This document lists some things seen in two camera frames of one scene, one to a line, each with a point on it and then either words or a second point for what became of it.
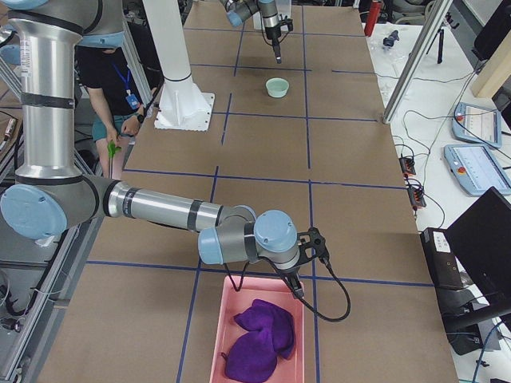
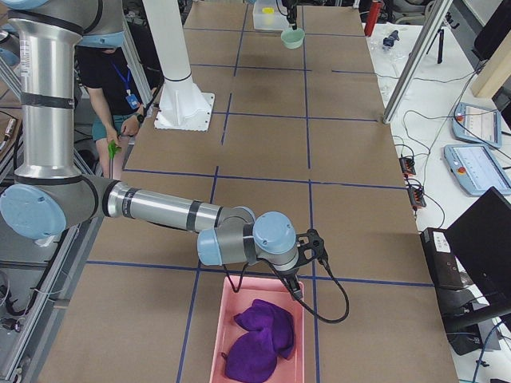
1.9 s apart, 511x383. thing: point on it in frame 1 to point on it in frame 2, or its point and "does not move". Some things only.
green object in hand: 112,148 does not move
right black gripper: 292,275 does not move
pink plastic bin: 274,290 does not move
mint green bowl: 277,87 to 292,38
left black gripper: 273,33 to 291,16
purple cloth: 252,357 does not move
